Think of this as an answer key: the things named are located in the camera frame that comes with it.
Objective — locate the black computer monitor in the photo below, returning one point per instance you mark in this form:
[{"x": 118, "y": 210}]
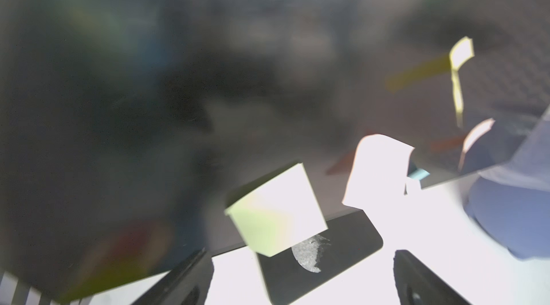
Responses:
[{"x": 127, "y": 125}]

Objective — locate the yellow narrow sticky note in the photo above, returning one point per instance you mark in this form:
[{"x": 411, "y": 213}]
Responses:
[{"x": 461, "y": 52}]

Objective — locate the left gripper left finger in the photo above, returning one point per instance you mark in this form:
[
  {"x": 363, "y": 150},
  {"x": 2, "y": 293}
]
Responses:
[{"x": 187, "y": 284}]

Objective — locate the pink square sticky note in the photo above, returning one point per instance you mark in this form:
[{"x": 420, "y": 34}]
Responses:
[{"x": 379, "y": 173}]

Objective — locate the pink narrow sticky note right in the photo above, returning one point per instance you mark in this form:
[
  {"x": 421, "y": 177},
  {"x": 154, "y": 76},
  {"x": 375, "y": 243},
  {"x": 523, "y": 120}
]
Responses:
[{"x": 472, "y": 137}]

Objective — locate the small blue sticky note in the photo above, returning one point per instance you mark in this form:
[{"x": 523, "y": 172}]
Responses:
[{"x": 419, "y": 174}]

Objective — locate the blue trash bin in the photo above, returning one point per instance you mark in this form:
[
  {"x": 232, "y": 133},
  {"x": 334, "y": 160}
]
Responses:
[{"x": 517, "y": 218}]

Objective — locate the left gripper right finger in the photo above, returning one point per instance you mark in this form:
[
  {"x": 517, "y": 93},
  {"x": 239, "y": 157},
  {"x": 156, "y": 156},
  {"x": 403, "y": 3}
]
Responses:
[{"x": 417, "y": 284}]

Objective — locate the black monitor stand base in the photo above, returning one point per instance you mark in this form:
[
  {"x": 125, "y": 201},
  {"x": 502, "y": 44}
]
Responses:
[{"x": 326, "y": 269}]

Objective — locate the green square sticky note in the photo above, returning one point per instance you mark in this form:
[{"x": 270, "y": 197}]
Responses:
[{"x": 277, "y": 211}]

